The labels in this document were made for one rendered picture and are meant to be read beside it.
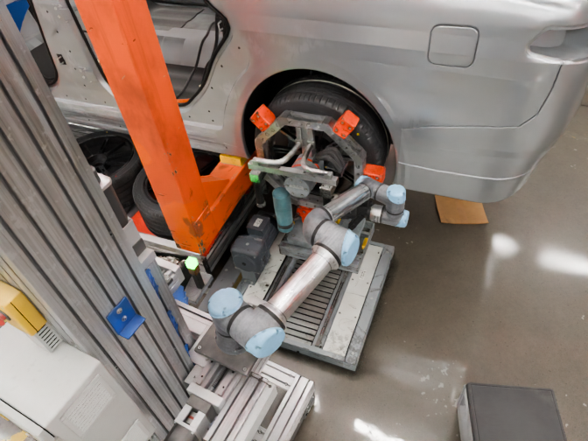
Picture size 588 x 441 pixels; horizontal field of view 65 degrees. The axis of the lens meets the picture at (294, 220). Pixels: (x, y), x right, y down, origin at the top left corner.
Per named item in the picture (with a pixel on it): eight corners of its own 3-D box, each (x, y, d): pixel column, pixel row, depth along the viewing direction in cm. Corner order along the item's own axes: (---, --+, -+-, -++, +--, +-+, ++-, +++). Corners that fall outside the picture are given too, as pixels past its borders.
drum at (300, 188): (326, 173, 228) (325, 150, 218) (311, 202, 215) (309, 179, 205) (300, 168, 233) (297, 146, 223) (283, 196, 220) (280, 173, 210)
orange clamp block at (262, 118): (277, 116, 216) (263, 102, 214) (270, 125, 211) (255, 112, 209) (269, 123, 221) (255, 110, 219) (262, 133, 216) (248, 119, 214)
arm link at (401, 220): (410, 205, 192) (409, 220, 198) (384, 200, 195) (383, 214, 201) (406, 218, 187) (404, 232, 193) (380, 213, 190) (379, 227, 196)
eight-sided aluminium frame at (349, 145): (365, 211, 236) (367, 121, 197) (361, 220, 232) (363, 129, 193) (269, 190, 254) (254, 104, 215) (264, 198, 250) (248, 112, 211)
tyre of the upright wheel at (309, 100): (335, 46, 207) (248, 110, 253) (318, 72, 192) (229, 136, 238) (417, 152, 230) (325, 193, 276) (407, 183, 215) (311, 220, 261)
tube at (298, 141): (304, 145, 213) (302, 126, 205) (288, 171, 201) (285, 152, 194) (269, 139, 219) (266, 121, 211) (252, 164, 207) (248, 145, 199)
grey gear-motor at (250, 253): (291, 241, 293) (286, 201, 268) (264, 293, 267) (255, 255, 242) (266, 235, 299) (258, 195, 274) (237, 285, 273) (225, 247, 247)
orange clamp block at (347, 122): (348, 130, 206) (360, 117, 199) (343, 140, 201) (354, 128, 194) (336, 121, 205) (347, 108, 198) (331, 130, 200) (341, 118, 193)
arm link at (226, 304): (232, 300, 164) (225, 276, 154) (258, 320, 157) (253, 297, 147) (206, 323, 158) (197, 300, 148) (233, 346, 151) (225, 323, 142)
